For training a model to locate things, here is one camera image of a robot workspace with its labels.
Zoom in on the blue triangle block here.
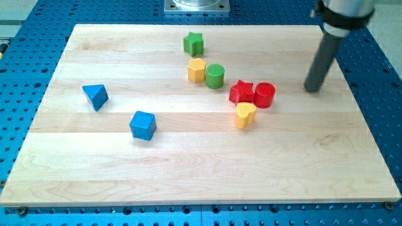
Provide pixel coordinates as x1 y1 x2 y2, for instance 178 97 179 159
82 84 109 111

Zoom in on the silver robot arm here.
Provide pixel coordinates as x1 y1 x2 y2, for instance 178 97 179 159
304 0 375 92

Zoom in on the red star block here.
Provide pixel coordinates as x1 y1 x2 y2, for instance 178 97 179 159
229 80 254 105

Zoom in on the red cylinder block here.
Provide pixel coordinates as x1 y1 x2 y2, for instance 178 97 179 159
253 82 276 109

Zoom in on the green cylinder block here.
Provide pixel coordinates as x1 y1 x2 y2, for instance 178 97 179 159
205 64 225 89

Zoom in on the wooden board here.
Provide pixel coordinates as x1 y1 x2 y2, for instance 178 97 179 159
1 24 401 207

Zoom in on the green star block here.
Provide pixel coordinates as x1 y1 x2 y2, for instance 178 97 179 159
183 32 204 57

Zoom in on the blue cube block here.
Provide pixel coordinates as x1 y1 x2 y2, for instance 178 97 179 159
129 111 156 141

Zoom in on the yellow hexagon block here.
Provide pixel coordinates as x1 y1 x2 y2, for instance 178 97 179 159
188 58 206 83

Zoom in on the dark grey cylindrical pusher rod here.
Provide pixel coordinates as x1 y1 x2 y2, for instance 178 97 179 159
304 31 343 92

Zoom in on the yellow heart block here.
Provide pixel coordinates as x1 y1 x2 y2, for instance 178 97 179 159
235 102 257 129

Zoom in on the silver robot base flange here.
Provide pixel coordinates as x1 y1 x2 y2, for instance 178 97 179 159
164 0 231 13

